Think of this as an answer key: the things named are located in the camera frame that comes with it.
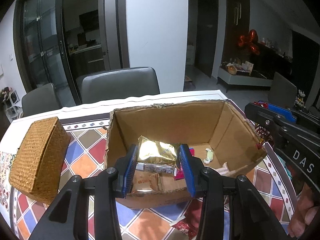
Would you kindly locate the long white snack stick packet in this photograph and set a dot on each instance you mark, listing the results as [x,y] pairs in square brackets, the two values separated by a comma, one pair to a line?
[155,168]

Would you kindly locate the patterned tile placemat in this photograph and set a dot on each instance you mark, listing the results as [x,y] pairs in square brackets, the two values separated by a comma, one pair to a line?
[8,193]

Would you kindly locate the pink hawthorn snack packet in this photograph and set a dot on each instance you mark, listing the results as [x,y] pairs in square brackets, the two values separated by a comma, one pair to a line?
[184,170]

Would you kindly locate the grey chair left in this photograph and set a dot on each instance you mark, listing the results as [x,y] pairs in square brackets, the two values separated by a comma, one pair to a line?
[40,100]

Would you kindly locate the brown biscuit packet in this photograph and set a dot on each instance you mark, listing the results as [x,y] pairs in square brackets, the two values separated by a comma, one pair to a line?
[146,182]

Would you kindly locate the white low cabinet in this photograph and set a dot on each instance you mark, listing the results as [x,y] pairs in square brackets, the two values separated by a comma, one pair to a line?
[236,81]

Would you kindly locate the person right hand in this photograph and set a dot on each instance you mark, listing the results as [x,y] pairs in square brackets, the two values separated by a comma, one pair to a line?
[304,212]

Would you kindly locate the light green candy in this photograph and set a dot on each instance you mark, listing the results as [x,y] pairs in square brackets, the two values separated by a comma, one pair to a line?
[209,157]

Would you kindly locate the woven wicker basket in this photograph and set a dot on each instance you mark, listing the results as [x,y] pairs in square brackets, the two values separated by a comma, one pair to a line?
[36,169]

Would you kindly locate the dark red snack packet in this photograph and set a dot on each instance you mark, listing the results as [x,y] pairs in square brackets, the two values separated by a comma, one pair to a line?
[189,225]

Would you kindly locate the grey chair middle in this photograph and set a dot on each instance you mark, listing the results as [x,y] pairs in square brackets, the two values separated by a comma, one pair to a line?
[118,84]

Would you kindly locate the grey chair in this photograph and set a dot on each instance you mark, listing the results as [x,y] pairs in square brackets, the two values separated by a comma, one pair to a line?
[40,100]
[118,84]
[282,92]

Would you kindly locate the gold foil snack packet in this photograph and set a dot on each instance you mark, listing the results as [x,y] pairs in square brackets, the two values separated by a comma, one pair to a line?
[157,152]

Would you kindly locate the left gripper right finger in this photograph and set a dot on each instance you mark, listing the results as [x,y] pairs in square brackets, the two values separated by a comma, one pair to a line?
[250,216]

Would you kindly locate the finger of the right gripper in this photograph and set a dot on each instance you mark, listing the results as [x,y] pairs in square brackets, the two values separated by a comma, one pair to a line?
[265,118]
[297,117]

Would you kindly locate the twisted foil candy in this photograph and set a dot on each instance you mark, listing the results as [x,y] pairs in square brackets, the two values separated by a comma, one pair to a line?
[263,133]

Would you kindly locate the red balloon decoration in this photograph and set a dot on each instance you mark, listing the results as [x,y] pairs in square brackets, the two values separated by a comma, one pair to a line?
[250,40]

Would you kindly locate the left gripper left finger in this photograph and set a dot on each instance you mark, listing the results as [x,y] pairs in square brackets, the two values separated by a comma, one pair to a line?
[67,215]

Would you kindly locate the grey chair right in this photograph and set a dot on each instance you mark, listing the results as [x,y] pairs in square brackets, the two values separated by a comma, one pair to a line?
[282,92]

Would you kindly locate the white shoe rack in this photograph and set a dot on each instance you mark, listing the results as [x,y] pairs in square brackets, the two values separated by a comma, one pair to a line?
[11,104]

